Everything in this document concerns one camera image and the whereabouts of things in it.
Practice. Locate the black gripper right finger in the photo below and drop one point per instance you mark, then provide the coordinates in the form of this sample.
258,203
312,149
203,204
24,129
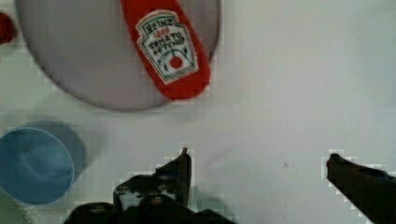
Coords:
371,191

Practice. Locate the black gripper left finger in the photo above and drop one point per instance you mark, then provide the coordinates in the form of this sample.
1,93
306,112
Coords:
159,198

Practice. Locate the red plush ketchup bottle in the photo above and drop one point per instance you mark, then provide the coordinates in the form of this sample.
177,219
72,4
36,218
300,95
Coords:
168,47

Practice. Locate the grey round plate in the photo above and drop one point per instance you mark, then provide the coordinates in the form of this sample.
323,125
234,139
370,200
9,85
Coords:
84,47

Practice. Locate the blue plastic bowl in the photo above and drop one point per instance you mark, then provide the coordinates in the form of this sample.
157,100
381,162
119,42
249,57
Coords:
41,161

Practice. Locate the green perforated colander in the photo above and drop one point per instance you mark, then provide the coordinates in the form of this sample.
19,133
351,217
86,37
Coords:
10,212

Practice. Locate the dark red strawberry toy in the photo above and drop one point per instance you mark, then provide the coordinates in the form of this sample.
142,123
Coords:
7,28

